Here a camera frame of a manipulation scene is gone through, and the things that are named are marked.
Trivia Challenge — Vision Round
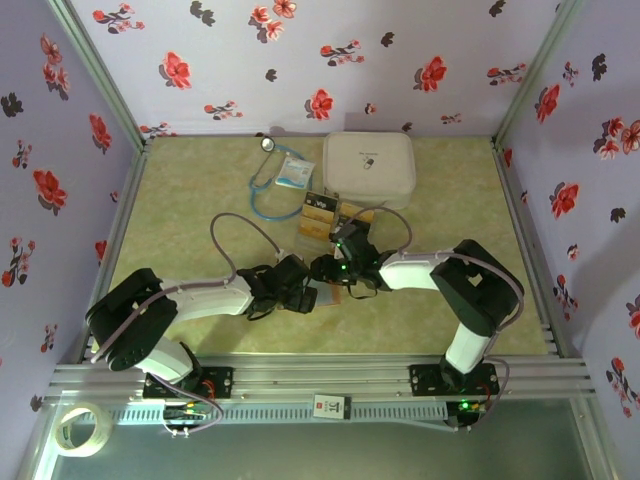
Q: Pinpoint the clear acrylic card stand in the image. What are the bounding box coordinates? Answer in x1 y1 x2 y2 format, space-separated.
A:
295 189 377 250

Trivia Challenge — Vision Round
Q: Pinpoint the gold VIP card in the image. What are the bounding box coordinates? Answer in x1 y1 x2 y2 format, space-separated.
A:
298 219 332 239
301 205 335 225
338 201 376 222

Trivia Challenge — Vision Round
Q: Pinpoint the white blue packet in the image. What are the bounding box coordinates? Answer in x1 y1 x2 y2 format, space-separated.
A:
274 154 315 190

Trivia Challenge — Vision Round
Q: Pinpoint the red white label tag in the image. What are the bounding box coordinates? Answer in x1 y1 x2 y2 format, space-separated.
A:
313 394 350 420

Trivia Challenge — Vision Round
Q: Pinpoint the white square lidded container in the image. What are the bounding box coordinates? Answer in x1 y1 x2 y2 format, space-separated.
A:
322 131 418 211

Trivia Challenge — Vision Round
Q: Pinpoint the blue stethoscope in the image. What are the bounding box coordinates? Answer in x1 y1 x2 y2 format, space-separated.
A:
248 134 317 222

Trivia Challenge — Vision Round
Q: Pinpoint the small controller board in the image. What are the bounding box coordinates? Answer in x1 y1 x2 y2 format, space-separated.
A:
162 402 214 424
446 398 490 432

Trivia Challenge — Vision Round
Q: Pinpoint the clear tape roll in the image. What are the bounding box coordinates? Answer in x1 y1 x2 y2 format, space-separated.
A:
55 401 113 458

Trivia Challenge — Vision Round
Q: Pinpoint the black left camera cable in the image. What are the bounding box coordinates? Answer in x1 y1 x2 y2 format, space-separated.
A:
243 298 282 322

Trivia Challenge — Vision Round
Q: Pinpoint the black camera cable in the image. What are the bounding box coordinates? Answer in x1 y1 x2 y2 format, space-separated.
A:
348 281 382 302
243 298 282 322

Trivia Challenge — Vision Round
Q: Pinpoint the black right camera cable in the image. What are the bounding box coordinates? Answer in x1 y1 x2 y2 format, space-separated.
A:
348 281 382 302

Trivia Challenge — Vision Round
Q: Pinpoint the lilac right arm cable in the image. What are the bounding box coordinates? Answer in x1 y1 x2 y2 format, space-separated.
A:
342 207 526 434

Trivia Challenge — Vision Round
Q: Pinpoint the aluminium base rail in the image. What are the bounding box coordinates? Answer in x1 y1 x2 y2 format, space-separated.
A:
42 352 599 406

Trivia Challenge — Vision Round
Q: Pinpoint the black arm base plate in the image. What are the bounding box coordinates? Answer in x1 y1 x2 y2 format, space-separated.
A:
408 363 499 397
142 366 235 401

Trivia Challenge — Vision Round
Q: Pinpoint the slotted grey cable duct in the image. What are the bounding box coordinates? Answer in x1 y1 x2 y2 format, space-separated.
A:
114 401 449 426

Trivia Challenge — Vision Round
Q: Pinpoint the aluminium side rail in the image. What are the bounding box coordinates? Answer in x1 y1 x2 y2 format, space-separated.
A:
491 139 571 359
74 139 154 364

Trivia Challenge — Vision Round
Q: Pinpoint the aluminium corner post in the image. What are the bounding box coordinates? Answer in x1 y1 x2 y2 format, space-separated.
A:
492 0 585 146
45 0 154 149

